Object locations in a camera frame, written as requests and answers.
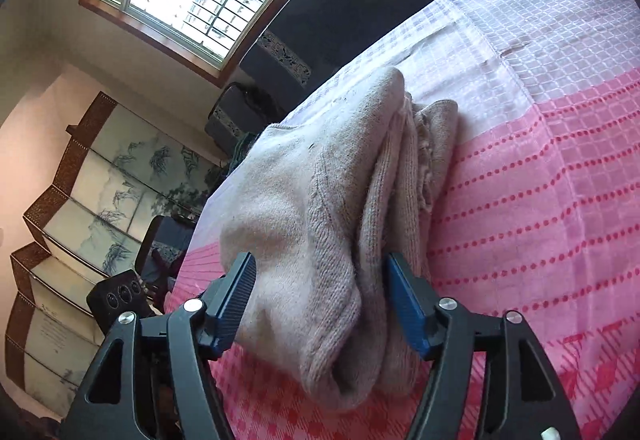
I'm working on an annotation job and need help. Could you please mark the dark chair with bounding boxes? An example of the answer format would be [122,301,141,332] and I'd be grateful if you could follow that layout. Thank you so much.
[134,215,198,301]

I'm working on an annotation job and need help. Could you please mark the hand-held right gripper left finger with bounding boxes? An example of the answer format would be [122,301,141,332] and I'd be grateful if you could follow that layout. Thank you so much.
[59,251,258,440]

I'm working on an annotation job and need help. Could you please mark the painted folding screen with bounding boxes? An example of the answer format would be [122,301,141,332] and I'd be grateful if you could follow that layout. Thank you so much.
[5,91,226,406]

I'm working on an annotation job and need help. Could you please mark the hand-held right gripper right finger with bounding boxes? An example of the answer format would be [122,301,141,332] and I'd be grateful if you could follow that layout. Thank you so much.
[381,252,582,440]

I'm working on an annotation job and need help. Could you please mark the green cloth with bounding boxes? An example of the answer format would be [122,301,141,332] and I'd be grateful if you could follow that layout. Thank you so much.
[231,132,258,171]

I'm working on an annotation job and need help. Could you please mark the dark armchair with patterned band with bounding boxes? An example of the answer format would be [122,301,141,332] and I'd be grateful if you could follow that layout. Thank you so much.
[205,82,288,158]

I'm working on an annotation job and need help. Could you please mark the beige knit sweater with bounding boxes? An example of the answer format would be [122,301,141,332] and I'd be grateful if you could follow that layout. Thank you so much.
[218,67,460,413]

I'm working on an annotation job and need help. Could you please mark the pink and white bed blanket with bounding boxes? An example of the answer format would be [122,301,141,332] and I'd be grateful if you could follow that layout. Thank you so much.
[162,0,640,440]

